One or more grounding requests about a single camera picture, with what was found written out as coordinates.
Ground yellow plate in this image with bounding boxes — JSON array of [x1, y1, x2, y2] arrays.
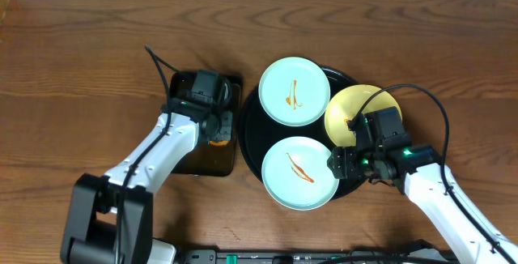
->
[[325, 84, 402, 147]]

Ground black rectangular tray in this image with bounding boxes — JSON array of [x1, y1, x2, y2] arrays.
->
[[170, 70, 242, 177]]

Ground light blue plate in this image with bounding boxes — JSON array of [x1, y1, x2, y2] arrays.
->
[[258, 57, 331, 127], [261, 136, 339, 211]]

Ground black round tray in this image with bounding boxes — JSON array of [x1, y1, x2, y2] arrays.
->
[[237, 66, 366, 200]]

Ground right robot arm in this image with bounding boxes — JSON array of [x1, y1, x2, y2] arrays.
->
[[327, 146, 517, 263]]

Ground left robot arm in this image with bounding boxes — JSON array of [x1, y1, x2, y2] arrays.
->
[[60, 96, 239, 264]]

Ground orange green scrub sponge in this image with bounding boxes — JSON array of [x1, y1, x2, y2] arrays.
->
[[209, 140, 229, 147]]

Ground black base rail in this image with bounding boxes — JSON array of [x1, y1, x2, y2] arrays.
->
[[173, 249, 458, 264]]

